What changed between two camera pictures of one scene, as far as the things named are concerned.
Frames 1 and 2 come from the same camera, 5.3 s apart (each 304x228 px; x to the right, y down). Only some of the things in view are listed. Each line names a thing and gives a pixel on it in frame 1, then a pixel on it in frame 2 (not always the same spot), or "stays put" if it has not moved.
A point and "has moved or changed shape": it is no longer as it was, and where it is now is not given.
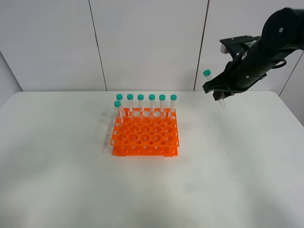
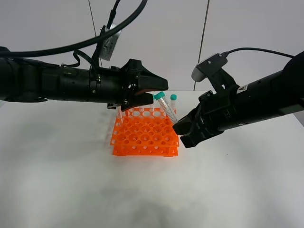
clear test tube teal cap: x=207 y=72 has moved or changed shape
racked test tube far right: x=173 y=97 stays put
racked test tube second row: x=117 y=103 stays put
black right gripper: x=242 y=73 to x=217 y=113
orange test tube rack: x=146 y=131 stays put
